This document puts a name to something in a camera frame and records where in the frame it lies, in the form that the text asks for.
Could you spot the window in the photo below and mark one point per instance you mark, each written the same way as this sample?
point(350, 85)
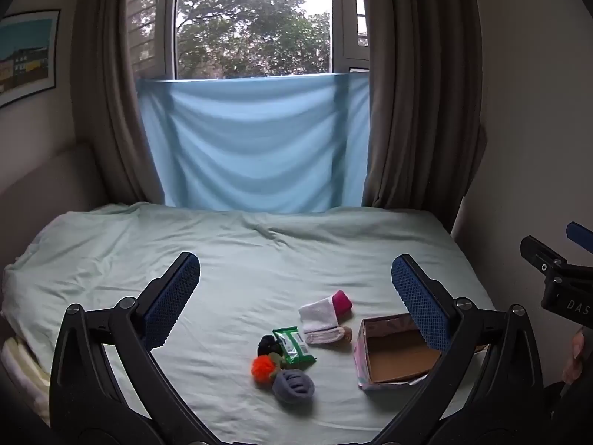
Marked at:
point(255, 32)

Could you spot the green wipes packet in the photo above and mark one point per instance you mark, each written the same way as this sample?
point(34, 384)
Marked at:
point(292, 345)

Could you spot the light blue hanging cloth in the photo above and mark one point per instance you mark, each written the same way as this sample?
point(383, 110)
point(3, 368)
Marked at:
point(255, 148)

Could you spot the beige upholstered headboard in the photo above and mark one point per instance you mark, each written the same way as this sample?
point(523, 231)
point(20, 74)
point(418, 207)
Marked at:
point(41, 194)

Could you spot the cardboard box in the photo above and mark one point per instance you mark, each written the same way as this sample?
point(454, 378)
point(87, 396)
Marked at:
point(394, 357)

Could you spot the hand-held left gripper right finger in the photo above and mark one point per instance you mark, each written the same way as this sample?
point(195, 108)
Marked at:
point(419, 306)

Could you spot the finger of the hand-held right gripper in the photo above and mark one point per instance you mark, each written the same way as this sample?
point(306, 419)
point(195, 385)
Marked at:
point(539, 250)
point(580, 236)

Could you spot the grey sock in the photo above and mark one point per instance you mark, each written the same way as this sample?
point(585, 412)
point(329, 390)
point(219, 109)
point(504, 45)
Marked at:
point(294, 387)

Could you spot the black sock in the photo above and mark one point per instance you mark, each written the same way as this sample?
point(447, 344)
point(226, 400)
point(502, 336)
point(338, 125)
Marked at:
point(266, 345)

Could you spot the person's right hand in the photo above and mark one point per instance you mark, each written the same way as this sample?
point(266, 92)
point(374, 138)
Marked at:
point(576, 354)

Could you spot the beige striped sock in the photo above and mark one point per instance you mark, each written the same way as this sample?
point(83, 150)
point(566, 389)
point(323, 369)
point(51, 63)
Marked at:
point(331, 335)

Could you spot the person's dark clothing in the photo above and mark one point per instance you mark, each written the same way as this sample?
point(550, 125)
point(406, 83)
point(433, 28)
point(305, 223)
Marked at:
point(570, 412)

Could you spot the cream folded bedding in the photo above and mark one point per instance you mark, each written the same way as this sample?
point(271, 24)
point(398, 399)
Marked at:
point(21, 371)

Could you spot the framed wall poster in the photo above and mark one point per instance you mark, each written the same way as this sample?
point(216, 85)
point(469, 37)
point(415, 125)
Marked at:
point(28, 55)

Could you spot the orange and green plush toy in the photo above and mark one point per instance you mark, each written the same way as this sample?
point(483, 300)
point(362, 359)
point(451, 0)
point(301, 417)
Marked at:
point(263, 368)

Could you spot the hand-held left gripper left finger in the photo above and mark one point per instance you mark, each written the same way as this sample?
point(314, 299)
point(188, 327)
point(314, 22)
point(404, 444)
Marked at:
point(169, 306)

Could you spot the white and pink sock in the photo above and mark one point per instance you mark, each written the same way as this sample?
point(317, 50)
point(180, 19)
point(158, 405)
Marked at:
point(319, 313)

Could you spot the brown curtain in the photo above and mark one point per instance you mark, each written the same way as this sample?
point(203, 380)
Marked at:
point(106, 102)
point(417, 102)

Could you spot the bed with pale green sheet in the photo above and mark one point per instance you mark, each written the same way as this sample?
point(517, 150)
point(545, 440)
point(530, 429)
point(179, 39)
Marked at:
point(231, 259)

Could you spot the white window sash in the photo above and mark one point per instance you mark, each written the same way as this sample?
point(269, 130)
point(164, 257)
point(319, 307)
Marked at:
point(350, 14)

